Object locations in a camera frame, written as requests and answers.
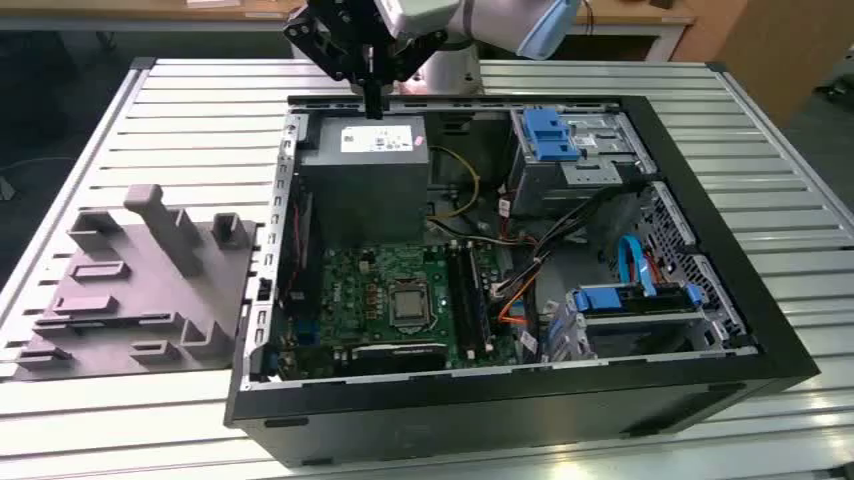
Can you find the hard disk in blue carrier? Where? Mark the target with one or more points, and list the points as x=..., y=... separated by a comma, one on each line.
x=603, y=300

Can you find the wooden desk white legs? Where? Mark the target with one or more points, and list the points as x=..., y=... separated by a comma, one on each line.
x=166, y=10

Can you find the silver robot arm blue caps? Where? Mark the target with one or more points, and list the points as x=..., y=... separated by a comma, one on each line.
x=453, y=65

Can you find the metal drive cage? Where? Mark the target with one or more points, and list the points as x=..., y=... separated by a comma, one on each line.
x=593, y=172

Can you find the silver CPU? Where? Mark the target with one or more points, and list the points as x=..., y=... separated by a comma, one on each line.
x=408, y=306

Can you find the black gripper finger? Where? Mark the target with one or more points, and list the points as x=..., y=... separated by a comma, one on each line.
x=327, y=55
x=413, y=57

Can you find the black RAM slot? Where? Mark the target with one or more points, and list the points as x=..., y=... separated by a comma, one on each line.
x=456, y=300

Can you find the blue port connector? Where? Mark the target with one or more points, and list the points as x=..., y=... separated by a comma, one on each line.
x=271, y=362

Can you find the blue plastic drive latch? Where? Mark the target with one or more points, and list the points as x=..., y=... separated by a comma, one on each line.
x=547, y=135

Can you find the black graphics card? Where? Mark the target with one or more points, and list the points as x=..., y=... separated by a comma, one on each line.
x=400, y=350

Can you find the black PC case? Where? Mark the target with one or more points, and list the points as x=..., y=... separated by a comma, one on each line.
x=467, y=420

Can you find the wooden cabinet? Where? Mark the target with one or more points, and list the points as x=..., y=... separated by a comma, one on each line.
x=767, y=50

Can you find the grey parts rack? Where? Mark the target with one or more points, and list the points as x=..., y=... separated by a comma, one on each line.
x=166, y=300

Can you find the grey power supply unit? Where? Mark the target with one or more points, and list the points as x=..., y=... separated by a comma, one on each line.
x=360, y=200

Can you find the CPU socket metal frame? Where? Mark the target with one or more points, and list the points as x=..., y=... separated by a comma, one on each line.
x=409, y=284

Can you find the metal disk bay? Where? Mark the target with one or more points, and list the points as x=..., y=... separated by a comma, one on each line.
x=667, y=318

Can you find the green motherboard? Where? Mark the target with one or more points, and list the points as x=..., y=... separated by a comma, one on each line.
x=347, y=300

